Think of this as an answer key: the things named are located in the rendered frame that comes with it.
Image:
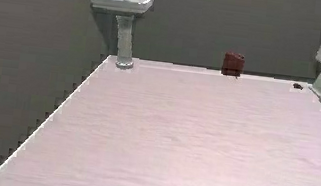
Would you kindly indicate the dark red bin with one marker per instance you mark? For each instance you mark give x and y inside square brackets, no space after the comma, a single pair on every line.
[232,64]

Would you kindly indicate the white pedestal sink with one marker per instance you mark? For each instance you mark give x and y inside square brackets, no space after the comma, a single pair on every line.
[122,2]

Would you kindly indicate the small dark brown lump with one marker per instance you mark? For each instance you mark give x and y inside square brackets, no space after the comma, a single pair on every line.
[297,86]

